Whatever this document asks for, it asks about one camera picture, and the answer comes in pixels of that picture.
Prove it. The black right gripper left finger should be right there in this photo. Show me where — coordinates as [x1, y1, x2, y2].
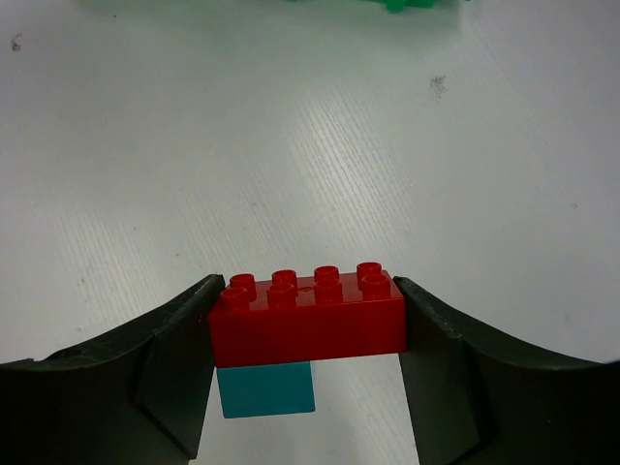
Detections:
[1, 274, 225, 464]

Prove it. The green divided plastic bin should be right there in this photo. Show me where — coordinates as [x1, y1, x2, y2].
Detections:
[285, 0, 471, 15]

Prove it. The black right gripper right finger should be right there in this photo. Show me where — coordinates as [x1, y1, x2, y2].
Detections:
[395, 277, 619, 464]

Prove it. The lime purple red teal stack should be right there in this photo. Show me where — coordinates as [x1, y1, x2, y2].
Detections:
[208, 262, 406, 419]

